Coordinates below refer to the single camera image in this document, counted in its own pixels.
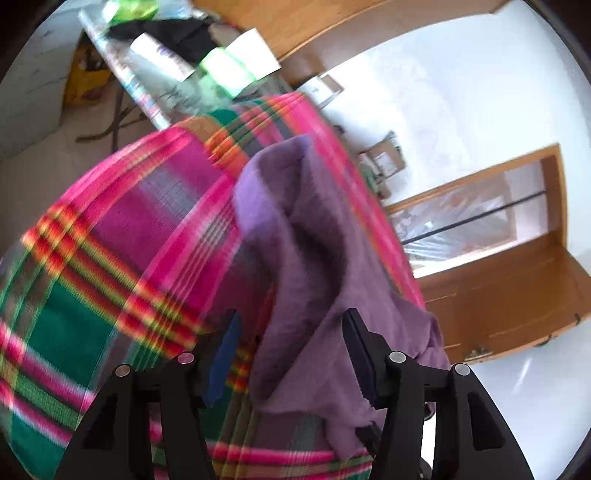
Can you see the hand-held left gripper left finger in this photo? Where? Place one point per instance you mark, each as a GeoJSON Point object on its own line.
{"type": "Point", "coordinates": [224, 364]}

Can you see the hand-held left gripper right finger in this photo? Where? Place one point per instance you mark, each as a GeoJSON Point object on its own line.
{"type": "Point", "coordinates": [369, 385]}

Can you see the purple fleece garment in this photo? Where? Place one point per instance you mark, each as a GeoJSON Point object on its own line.
{"type": "Point", "coordinates": [314, 258]}

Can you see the pink plaid blanket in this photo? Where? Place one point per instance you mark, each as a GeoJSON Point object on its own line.
{"type": "Point", "coordinates": [115, 230]}

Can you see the doorway plastic sheet curtain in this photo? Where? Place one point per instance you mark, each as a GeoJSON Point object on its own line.
{"type": "Point", "coordinates": [461, 217]}

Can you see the cardboard box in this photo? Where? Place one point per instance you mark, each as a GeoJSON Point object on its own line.
{"type": "Point", "coordinates": [383, 157]}

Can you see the folding table with printed cover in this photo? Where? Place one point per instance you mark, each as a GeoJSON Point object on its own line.
{"type": "Point", "coordinates": [161, 90]}

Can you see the white box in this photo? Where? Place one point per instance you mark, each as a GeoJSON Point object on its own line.
{"type": "Point", "coordinates": [318, 90]}

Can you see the large green tissue pack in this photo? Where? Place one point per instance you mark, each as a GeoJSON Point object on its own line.
{"type": "Point", "coordinates": [226, 69]}

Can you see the white tissue pack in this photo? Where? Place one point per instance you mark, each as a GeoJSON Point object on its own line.
{"type": "Point", "coordinates": [254, 50]}

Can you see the white tube pack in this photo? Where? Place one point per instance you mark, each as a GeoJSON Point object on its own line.
{"type": "Point", "coordinates": [159, 55]}

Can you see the yellow bag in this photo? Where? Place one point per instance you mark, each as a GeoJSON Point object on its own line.
{"type": "Point", "coordinates": [85, 78]}

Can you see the black cloth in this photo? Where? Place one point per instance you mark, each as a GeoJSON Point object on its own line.
{"type": "Point", "coordinates": [175, 37]}

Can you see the grey cabinet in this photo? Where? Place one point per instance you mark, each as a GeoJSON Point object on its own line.
{"type": "Point", "coordinates": [32, 92]}

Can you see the wooden wardrobe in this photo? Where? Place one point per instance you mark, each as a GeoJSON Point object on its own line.
{"type": "Point", "coordinates": [332, 27]}

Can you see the small green pack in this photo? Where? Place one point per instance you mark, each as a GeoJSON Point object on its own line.
{"type": "Point", "coordinates": [131, 8]}

